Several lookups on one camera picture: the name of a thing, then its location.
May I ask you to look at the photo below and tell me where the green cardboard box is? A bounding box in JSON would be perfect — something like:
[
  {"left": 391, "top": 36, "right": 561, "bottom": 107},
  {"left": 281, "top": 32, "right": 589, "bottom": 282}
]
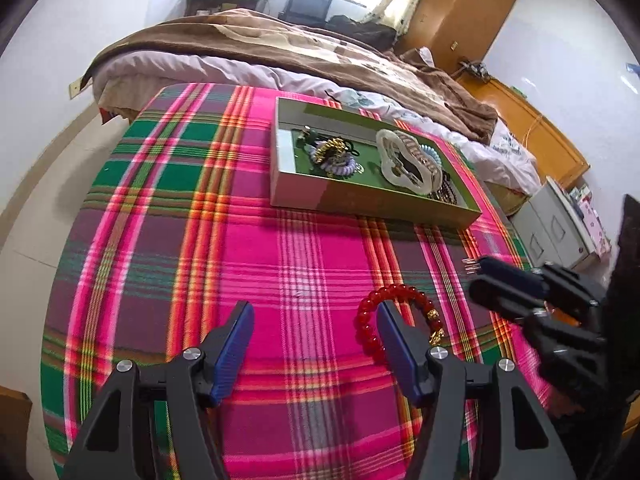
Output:
[{"left": 270, "top": 97, "right": 483, "bottom": 232}]

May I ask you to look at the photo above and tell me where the translucent white scalloped bracelet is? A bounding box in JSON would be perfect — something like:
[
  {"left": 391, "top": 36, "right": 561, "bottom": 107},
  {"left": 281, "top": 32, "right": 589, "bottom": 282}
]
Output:
[{"left": 375, "top": 129, "right": 445, "bottom": 197}]

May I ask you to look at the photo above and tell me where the black television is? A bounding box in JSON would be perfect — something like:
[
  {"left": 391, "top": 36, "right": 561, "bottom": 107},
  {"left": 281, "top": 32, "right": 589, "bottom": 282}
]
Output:
[{"left": 284, "top": 0, "right": 334, "bottom": 24}]

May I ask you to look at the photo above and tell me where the dark bag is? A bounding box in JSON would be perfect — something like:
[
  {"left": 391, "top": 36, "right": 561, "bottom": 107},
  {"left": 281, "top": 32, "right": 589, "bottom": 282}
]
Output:
[{"left": 326, "top": 14, "right": 399, "bottom": 52}]

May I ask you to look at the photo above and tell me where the red bead bracelet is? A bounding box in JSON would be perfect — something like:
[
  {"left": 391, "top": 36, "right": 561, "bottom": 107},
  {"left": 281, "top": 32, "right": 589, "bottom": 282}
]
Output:
[{"left": 355, "top": 283, "right": 447, "bottom": 357}]

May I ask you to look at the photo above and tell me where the power strip with cables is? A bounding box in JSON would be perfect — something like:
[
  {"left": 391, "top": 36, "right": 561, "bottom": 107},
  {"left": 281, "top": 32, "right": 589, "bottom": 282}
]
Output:
[{"left": 459, "top": 59, "right": 495, "bottom": 82}]

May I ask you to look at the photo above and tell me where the floral printed box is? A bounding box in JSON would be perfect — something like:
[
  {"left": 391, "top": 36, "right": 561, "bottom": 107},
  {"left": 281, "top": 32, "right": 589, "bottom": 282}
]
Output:
[{"left": 574, "top": 186, "right": 614, "bottom": 257}]

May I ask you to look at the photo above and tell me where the brown blanket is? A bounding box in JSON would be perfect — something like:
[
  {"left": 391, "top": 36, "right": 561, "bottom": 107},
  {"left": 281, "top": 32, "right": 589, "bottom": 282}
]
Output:
[{"left": 80, "top": 7, "right": 499, "bottom": 144}]

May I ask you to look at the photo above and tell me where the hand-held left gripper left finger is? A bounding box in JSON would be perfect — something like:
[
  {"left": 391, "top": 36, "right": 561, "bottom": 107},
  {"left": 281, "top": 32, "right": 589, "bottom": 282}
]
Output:
[{"left": 60, "top": 301, "right": 256, "bottom": 480}]

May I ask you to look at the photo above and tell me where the gold chain bracelet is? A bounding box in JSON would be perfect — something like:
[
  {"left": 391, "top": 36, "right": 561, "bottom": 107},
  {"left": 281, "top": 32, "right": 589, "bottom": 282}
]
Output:
[{"left": 315, "top": 137, "right": 347, "bottom": 162}]

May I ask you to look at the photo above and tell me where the pink green plaid cloth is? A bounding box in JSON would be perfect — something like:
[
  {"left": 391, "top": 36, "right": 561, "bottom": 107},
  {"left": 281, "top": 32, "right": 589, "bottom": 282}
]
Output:
[{"left": 40, "top": 82, "right": 556, "bottom": 480}]

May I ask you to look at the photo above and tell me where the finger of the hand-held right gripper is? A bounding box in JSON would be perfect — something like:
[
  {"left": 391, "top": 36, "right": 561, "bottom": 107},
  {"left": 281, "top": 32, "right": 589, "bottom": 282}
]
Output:
[
  {"left": 469, "top": 276, "right": 547, "bottom": 322},
  {"left": 476, "top": 255, "right": 551, "bottom": 297}
]

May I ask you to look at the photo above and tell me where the dark garnet bead bracelet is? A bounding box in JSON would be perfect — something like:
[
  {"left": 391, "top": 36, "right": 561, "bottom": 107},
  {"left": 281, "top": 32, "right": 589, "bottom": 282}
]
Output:
[{"left": 429, "top": 169, "right": 462, "bottom": 207}]

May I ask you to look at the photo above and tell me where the bed with brown blanket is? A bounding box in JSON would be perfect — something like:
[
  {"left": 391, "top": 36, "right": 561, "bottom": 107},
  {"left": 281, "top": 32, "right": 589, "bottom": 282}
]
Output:
[{"left": 95, "top": 55, "right": 542, "bottom": 197}]

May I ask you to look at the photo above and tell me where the purple spiral hair tie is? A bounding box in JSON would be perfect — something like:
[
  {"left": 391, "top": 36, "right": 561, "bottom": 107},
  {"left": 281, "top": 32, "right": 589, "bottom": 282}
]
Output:
[{"left": 310, "top": 150, "right": 362, "bottom": 179}]

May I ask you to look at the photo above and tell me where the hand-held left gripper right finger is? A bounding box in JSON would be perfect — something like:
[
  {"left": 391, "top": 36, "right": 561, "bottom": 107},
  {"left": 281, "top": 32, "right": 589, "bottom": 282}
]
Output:
[{"left": 376, "top": 301, "right": 578, "bottom": 480}]

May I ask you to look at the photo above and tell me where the wooden wardrobe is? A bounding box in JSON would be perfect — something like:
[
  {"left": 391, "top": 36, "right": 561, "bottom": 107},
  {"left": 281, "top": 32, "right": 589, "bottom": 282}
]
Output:
[{"left": 399, "top": 0, "right": 521, "bottom": 75}]

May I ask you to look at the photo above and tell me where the grey metal filing cabinet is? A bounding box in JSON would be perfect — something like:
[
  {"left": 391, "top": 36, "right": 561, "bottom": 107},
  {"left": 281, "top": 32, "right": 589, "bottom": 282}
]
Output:
[{"left": 510, "top": 176, "right": 609, "bottom": 272}]

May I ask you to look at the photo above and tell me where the wooden desk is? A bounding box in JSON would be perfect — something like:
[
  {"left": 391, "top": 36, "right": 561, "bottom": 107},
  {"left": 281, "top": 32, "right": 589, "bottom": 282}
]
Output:
[{"left": 457, "top": 75, "right": 592, "bottom": 192}]

